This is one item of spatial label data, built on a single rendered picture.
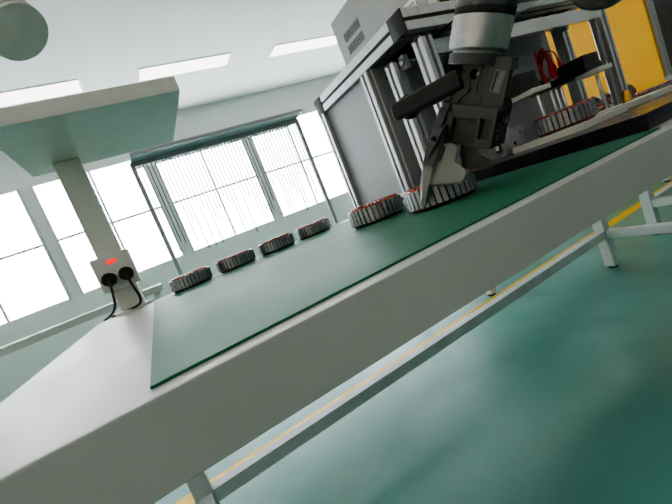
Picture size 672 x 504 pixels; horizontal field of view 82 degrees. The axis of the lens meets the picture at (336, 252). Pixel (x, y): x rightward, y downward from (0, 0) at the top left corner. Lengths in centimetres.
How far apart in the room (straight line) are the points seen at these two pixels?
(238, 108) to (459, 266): 741
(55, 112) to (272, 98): 705
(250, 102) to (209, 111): 78
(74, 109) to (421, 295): 82
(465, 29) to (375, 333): 42
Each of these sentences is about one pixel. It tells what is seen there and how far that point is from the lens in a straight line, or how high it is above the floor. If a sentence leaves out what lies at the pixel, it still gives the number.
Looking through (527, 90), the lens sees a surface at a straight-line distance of 95.
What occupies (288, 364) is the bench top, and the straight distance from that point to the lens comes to 24.
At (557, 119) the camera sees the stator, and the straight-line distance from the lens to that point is 89.
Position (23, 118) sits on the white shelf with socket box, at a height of 118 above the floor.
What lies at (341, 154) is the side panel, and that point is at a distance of 117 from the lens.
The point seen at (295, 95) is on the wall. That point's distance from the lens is 810.
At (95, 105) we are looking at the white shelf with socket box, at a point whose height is 117.
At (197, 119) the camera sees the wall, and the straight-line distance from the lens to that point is 744.
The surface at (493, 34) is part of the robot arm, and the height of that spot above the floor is 93.
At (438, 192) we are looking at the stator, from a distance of 58.
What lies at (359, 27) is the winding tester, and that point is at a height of 123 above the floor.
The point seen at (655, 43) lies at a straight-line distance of 461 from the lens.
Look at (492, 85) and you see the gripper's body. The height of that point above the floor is 88.
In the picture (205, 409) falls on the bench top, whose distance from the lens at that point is 24.
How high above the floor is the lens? 81
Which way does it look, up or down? 6 degrees down
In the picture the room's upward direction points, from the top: 22 degrees counter-clockwise
